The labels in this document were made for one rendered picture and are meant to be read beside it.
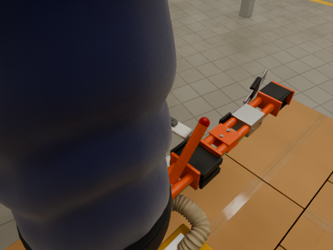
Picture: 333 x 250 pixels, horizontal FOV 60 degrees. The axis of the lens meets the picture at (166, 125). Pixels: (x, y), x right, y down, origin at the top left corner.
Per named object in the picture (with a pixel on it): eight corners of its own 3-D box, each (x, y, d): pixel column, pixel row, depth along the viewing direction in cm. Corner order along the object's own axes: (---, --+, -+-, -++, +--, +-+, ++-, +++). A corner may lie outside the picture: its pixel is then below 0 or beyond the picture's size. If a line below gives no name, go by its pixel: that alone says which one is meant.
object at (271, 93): (275, 117, 82) (281, 103, 79) (253, 105, 86) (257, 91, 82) (289, 104, 86) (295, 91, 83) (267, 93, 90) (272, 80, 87)
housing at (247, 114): (248, 139, 76) (252, 126, 73) (227, 126, 79) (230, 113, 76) (262, 126, 80) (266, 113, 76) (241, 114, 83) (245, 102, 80)
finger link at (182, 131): (168, 117, 65) (168, 115, 64) (193, 132, 62) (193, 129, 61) (159, 125, 63) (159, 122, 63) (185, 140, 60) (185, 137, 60)
